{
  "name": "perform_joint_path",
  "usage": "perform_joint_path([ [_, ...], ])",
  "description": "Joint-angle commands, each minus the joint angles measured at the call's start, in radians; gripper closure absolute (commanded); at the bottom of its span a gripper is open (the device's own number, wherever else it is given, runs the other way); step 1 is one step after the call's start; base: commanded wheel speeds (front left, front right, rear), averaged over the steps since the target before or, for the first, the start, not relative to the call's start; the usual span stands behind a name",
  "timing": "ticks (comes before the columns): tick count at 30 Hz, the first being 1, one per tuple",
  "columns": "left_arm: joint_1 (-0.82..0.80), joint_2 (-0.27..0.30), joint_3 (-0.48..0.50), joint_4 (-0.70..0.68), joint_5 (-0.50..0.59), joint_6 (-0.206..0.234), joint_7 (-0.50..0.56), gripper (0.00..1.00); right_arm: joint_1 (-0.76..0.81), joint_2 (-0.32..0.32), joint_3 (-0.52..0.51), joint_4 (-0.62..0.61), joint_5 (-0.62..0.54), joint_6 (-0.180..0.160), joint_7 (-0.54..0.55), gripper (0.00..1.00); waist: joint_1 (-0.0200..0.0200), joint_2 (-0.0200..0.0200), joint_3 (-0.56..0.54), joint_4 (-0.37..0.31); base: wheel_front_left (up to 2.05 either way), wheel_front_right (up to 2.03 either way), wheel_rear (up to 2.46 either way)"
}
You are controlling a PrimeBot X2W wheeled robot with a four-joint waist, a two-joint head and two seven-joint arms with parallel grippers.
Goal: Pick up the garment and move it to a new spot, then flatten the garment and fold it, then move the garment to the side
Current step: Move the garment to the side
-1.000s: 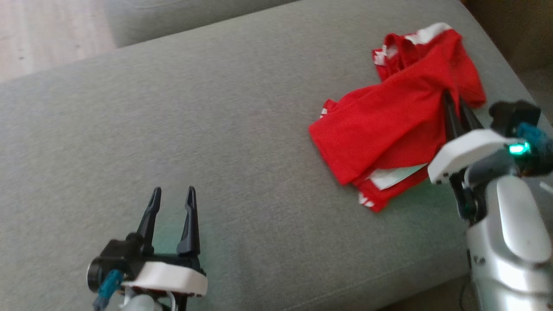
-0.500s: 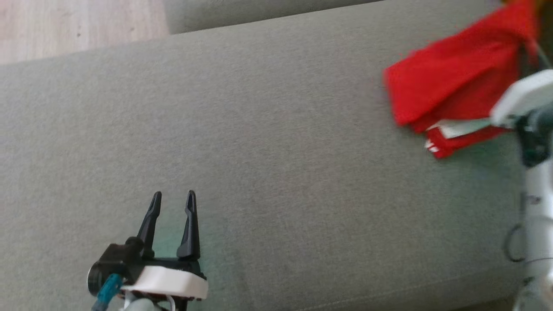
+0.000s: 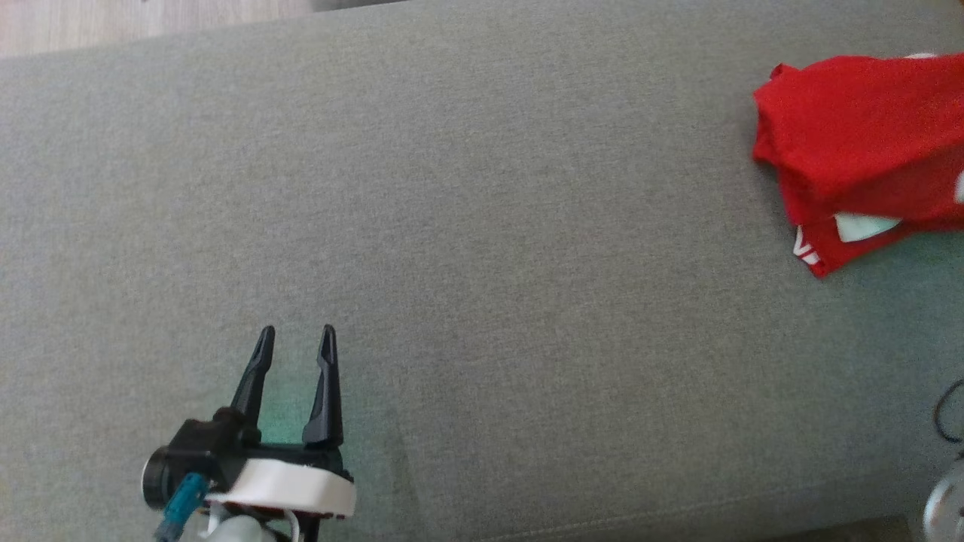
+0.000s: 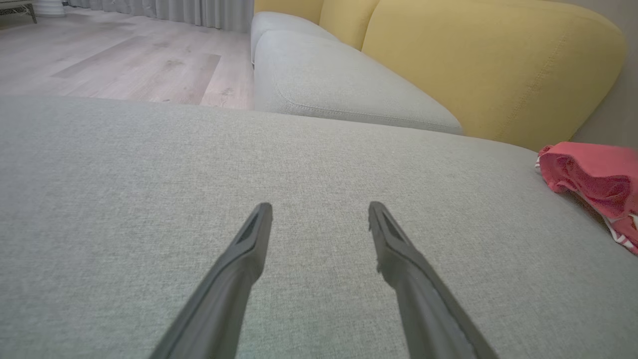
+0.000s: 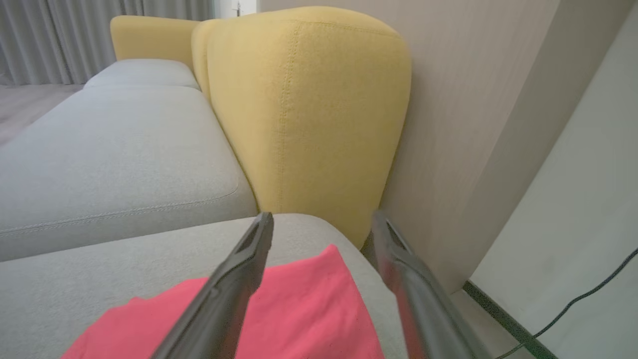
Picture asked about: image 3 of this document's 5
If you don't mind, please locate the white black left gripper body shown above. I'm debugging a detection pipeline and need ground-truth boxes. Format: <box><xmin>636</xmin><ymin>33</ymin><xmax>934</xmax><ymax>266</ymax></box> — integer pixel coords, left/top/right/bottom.
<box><xmin>203</xmin><ymin>444</ymin><xmax>357</xmax><ymax>542</ymax></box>

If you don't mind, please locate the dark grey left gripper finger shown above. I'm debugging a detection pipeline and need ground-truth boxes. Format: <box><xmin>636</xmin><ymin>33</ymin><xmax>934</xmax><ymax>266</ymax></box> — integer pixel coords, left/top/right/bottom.
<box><xmin>230</xmin><ymin>325</ymin><xmax>276</xmax><ymax>445</ymax></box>
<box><xmin>303</xmin><ymin>324</ymin><xmax>345</xmax><ymax>449</ymax></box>

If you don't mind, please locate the red jersey with white sleeves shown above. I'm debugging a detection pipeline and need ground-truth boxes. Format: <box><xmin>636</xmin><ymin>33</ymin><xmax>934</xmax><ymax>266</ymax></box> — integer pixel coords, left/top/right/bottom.
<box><xmin>752</xmin><ymin>53</ymin><xmax>964</xmax><ymax>234</ymax></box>

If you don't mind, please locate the grey sofa chaise seat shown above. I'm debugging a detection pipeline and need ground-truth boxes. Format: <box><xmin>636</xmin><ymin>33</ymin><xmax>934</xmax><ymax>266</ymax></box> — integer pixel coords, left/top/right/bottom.
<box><xmin>0</xmin><ymin>0</ymin><xmax>964</xmax><ymax>542</ymax></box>

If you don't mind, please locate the teal left camera cable connector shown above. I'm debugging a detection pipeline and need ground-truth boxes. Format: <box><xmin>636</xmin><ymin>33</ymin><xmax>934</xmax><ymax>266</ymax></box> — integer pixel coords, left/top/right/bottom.
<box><xmin>154</xmin><ymin>473</ymin><xmax>211</xmax><ymax>542</ymax></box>

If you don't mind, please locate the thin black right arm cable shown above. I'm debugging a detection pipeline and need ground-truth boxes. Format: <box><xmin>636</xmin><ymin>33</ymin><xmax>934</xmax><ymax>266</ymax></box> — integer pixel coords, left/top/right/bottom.
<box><xmin>932</xmin><ymin>380</ymin><xmax>964</xmax><ymax>445</ymax></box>

